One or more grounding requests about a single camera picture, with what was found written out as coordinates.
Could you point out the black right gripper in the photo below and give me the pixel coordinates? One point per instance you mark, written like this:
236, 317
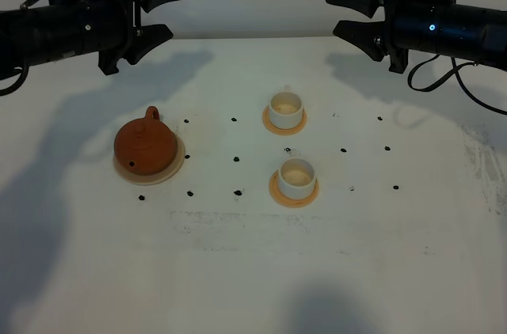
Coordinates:
393, 37

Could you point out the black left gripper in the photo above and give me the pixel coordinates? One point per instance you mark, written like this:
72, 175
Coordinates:
109, 32

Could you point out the brown clay teapot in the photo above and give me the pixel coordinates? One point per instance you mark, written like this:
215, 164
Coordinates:
145, 146

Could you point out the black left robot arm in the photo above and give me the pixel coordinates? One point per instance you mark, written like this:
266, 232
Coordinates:
42, 31

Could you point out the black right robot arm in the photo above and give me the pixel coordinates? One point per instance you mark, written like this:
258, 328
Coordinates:
440, 27

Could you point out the far white teacup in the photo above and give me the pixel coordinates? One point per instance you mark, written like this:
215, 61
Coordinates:
285, 109

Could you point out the white teacup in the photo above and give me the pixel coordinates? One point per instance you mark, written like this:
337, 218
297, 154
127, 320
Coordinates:
296, 178
285, 109

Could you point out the near white teacup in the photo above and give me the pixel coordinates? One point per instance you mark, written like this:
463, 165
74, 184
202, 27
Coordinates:
296, 178

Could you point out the near orange coaster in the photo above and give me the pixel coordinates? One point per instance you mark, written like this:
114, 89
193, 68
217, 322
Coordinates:
284, 201

